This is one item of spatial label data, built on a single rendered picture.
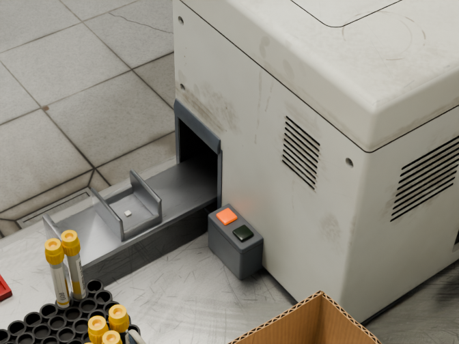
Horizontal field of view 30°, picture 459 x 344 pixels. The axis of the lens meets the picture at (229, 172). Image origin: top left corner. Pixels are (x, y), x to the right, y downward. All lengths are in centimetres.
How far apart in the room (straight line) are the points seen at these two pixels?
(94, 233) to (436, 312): 36
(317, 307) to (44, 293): 31
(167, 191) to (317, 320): 27
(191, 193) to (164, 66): 168
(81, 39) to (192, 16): 192
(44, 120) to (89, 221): 155
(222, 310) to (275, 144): 20
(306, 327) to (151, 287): 22
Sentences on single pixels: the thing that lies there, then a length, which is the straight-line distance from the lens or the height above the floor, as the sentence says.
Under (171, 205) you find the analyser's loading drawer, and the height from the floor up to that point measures 91.
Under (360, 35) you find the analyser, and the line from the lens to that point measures 71.
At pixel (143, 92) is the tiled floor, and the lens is 249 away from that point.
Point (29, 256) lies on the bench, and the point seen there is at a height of 88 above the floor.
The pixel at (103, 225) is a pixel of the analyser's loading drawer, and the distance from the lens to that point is 90.
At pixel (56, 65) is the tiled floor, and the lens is 263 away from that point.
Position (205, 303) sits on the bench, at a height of 88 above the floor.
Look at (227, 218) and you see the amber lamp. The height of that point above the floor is 93.
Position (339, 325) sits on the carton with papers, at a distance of 71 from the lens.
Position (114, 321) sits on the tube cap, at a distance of 73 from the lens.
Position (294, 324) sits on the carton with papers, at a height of 100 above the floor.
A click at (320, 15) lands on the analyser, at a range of 72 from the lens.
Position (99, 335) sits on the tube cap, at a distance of 73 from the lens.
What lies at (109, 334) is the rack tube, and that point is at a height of 99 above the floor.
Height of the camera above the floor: 158
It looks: 45 degrees down
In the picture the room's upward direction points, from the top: 1 degrees clockwise
